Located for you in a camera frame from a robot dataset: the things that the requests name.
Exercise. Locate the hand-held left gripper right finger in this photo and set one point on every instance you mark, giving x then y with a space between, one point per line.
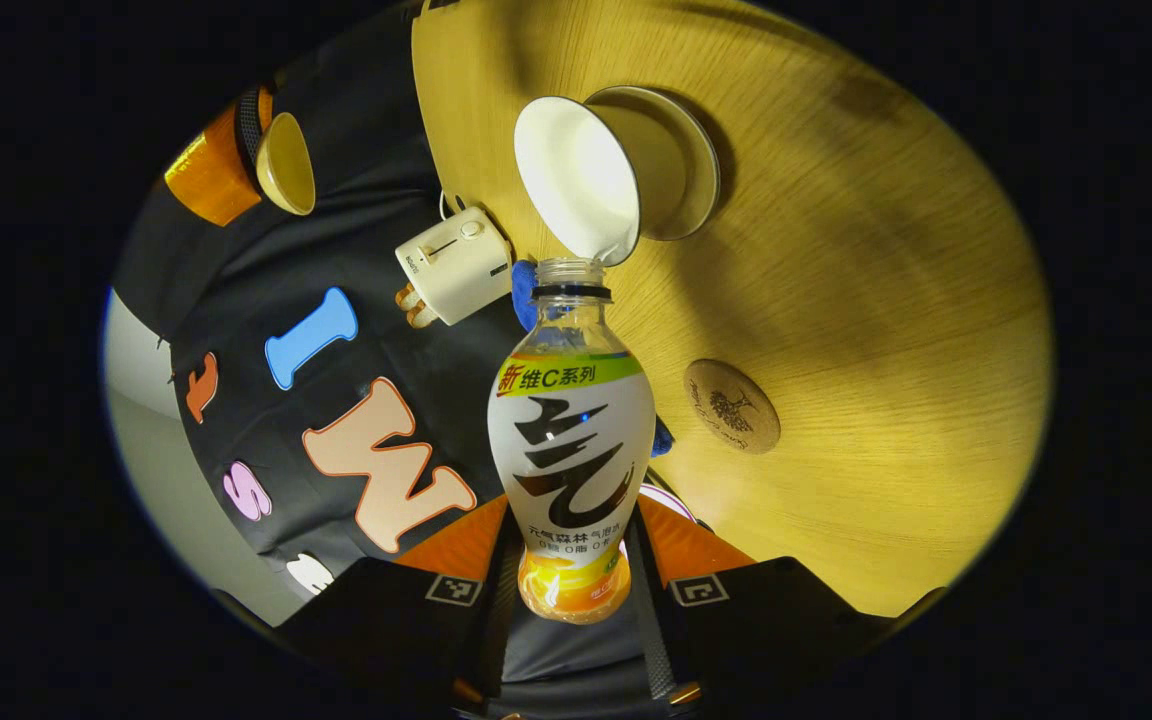
766 620

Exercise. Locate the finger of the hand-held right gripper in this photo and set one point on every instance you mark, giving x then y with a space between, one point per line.
216 165

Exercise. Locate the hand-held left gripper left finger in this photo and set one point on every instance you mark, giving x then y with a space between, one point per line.
416 620

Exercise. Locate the round cork coaster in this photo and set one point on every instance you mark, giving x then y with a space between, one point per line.
733 407

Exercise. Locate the clear water bottle white label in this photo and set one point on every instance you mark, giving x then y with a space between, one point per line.
571 450

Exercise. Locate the white teacup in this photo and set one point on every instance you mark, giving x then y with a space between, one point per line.
576 180

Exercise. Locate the black backdrop cloth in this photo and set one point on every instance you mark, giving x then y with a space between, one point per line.
376 250

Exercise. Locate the bread slice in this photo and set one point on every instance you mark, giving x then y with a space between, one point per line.
404 298
422 316

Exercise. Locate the white toaster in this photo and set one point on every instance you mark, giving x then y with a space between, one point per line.
456 265

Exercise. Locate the blue towel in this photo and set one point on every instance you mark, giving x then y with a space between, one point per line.
524 300

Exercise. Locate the white saucer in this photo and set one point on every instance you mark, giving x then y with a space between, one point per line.
702 170

